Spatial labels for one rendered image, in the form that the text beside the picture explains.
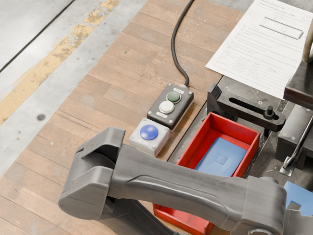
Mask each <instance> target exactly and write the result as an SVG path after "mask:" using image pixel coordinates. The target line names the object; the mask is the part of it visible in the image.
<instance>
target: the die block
mask: <svg viewBox="0 0 313 235"><path fill-rule="evenodd" d="M295 149H296V147H295V146H293V145H291V144H288V143H286V142H283V141H281V140H279V139H278V141H277V145H276V151H275V155H274V159H276V160H279V161H281V162H283V163H284V161H285V159H286V158H287V157H292V155H293V153H294V151H295ZM309 157H311V158H313V154H312V153H310V152H307V151H305V150H304V151H303V153H302V155H301V157H300V159H299V161H298V163H297V165H296V168H297V169H300V170H303V169H304V167H305V165H306V163H307V161H308V159H309Z"/></svg>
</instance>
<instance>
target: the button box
mask: <svg viewBox="0 0 313 235"><path fill-rule="evenodd" d="M193 1H194V0H190V1H189V3H188V4H187V6H186V7H185V9H184V10H183V12H182V13H181V15H180V17H179V19H178V21H177V23H176V25H175V28H174V30H173V34H172V37H171V51H172V56H173V60H174V63H175V65H176V67H177V69H178V70H179V71H180V72H181V73H182V74H183V76H184V77H185V79H186V80H185V84H184V85H183V84H180V85H179V86H176V85H174V84H171V83H168V84H167V86H166V87H165V89H164V90H163V91H162V93H161V94H160V96H159V97H158V98H157V100H156V101H155V102H154V104H153V105H152V107H151V108H150V109H149V111H148V112H147V119H149V120H152V121H154V122H156V123H158V124H161V125H163V126H165V127H168V128H169V129H170V132H173V131H174V130H175V128H176V127H177V125H178V124H179V122H180V121H181V119H182V118H183V116H184V115H185V113H186V112H187V110H188V109H189V107H190V106H191V105H192V103H193V102H194V93H193V92H191V91H189V90H188V88H187V86H188V84H189V81H190V79H189V77H188V75H187V74H186V72H185V71H184V70H183V69H182V68H181V66H180V65H179V63H178V61H177V57H176V53H175V47H174V42H175V36H176V33H177V29H178V27H179V25H180V22H181V20H182V19H183V17H184V15H185V13H186V12H187V10H188V8H189V7H190V5H191V4H192V2H193ZM171 91H176V92H178V93H179V94H180V99H179V100H178V101H177V102H172V103H173V110H172V111H170V112H163V111H162V110H161V108H160V105H161V103H162V102H164V101H169V100H168V98H167V95H168V93H170V92H171Z"/></svg>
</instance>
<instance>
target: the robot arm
mask: <svg viewBox="0 0 313 235"><path fill-rule="evenodd" d="M125 132H126V130H124V129H121V128H117V127H113V126H112V127H107V128H106V129H104V130H103V131H101V132H100V133H98V134H97V135H95V136H94V137H92V138H91V139H89V140H88V141H86V142H85V143H83V144H82V145H80V146H79V147H78V148H77V150H76V152H75V157H74V160H73V162H72V165H71V168H70V170H69V173H68V176H67V179H66V182H65V185H64V188H63V191H62V193H61V195H60V198H59V201H58V206H59V208H60V209H61V210H62V211H63V212H65V213H67V214H68V215H70V216H72V217H75V218H78V219H83V220H95V221H98V222H100V223H102V224H104V225H105V226H107V227H108V228H110V229H111V230H112V231H114V232H115V233H116V234H117V235H189V234H186V233H181V232H177V231H174V230H172V229H170V228H168V227H167V226H165V225H164V224H163V223H162V222H160V221H159V220H158V219H157V218H156V217H155V216H154V215H153V214H152V213H151V212H150V211H149V210H148V209H147V208H146V207H145V206H144V205H143V204H142V203H141V202H140V201H139V200H143V201H147V202H151V203H155V204H158V205H161V206H165V207H169V208H172V209H175V210H179V211H182V212H186V213H189V214H192V215H195V216H197V217H200V218H202V219H205V220H207V221H209V222H211V223H213V224H215V225H217V226H218V227H219V228H221V229H224V230H227V231H230V235H313V216H307V215H301V210H294V209H286V198H287V191H286V190H285V189H284V188H283V187H282V186H281V185H279V183H278V181H277V180H276V179H274V178H271V177H260V178H257V177H253V176H250V175H249V176H248V177H247V179H243V178H240V177H236V176H235V177H226V176H219V175H213V174H208V173H204V172H200V171H197V170H193V169H190V168H187V167H183V166H179V165H176V164H173V163H170V162H166V161H163V160H160V159H157V158H155V157H152V156H150V155H148V154H146V153H144V152H142V151H140V150H138V149H136V148H135V147H134V146H131V145H128V144H124V143H123V139H124V136H125Z"/></svg>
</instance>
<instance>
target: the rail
mask: <svg viewBox="0 0 313 235"><path fill-rule="evenodd" d="M312 123H313V116H312V118H311V120H310V122H309V124H308V126H307V128H306V130H305V132H304V134H303V136H302V137H301V139H300V141H299V143H298V145H297V147H296V149H295V151H294V153H293V155H292V157H294V158H295V156H296V154H297V152H298V150H299V148H300V147H301V145H302V143H303V141H304V139H305V137H306V135H307V133H308V131H309V129H310V127H311V125H312Z"/></svg>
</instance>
